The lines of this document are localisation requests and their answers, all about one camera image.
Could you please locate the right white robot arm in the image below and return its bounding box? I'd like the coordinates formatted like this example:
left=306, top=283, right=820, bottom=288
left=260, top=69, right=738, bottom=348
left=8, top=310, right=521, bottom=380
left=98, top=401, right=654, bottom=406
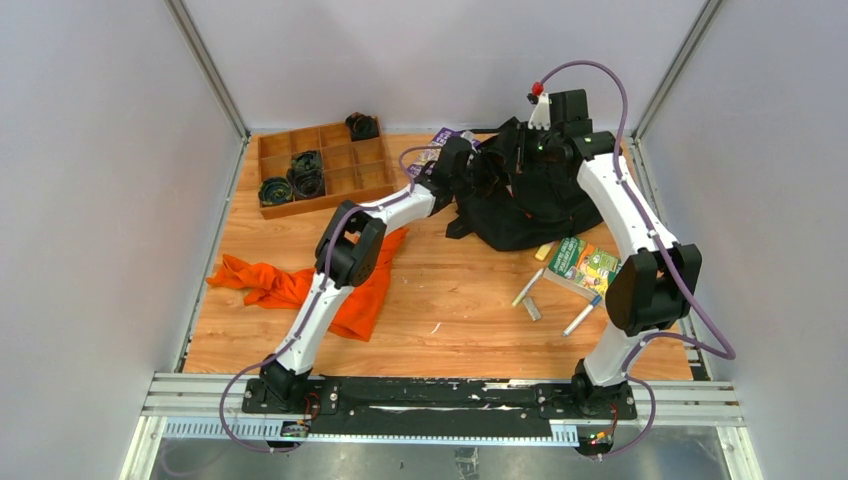
left=527, top=84, right=702, bottom=418

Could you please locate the wooden compartment tray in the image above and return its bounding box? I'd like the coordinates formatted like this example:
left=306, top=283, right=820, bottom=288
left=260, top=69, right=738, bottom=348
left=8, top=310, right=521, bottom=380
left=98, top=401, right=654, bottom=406
left=257, top=112, right=395, bottom=220

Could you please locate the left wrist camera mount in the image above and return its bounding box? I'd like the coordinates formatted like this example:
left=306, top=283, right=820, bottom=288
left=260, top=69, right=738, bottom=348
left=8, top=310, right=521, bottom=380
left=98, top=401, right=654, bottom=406
left=460, top=130, right=479, bottom=148

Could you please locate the black backpack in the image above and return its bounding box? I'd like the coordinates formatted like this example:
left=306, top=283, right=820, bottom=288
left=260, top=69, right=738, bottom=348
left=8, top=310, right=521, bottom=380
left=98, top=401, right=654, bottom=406
left=445, top=117, right=602, bottom=252

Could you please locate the orange cloth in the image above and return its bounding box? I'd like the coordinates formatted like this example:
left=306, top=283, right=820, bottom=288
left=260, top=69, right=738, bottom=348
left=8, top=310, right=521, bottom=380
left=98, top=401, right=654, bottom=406
left=205, top=227, right=411, bottom=343

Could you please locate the white marker pen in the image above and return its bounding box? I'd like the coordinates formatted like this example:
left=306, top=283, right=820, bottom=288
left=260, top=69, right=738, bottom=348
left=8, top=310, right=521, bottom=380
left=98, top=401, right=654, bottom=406
left=562, top=295, right=603, bottom=337

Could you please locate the dark coiled roll back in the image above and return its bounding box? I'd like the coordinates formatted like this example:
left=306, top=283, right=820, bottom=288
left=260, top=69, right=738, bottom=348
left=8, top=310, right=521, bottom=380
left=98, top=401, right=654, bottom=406
left=345, top=112, right=380, bottom=142

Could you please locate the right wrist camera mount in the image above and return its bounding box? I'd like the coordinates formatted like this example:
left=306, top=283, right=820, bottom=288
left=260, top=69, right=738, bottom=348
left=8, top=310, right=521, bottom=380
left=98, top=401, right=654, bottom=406
left=527, top=82, right=552, bottom=131

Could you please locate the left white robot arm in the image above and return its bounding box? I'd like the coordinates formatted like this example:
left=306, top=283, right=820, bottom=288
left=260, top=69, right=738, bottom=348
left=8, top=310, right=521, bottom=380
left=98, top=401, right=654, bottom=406
left=259, top=132, right=475, bottom=413

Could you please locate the yellow-green pencil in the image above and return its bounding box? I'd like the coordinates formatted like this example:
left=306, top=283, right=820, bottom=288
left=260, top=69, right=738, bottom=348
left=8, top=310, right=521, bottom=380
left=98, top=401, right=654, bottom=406
left=511, top=268, right=545, bottom=307

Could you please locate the purple Treehouse book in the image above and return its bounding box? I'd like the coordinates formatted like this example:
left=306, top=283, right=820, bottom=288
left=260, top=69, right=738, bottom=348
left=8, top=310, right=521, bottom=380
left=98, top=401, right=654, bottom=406
left=406, top=127, right=463, bottom=177

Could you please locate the green Treehouse book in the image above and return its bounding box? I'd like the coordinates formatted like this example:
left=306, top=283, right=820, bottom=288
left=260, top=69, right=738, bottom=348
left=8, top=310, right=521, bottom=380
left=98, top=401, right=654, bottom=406
left=542, top=237, right=623, bottom=300

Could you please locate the dark coiled roll front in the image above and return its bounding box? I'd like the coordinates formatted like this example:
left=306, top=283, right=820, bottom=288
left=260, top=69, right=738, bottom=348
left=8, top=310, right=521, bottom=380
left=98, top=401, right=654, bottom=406
left=257, top=176, right=294, bottom=208

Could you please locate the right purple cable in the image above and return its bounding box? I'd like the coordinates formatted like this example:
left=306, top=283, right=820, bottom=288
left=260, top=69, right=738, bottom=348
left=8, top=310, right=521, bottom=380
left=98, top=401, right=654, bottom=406
left=533, top=60, right=737, bottom=458

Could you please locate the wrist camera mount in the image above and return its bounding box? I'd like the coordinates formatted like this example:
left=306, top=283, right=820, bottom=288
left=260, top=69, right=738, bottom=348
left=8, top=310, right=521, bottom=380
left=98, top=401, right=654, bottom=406
left=527, top=82, right=552, bottom=131
left=460, top=130, right=479, bottom=148

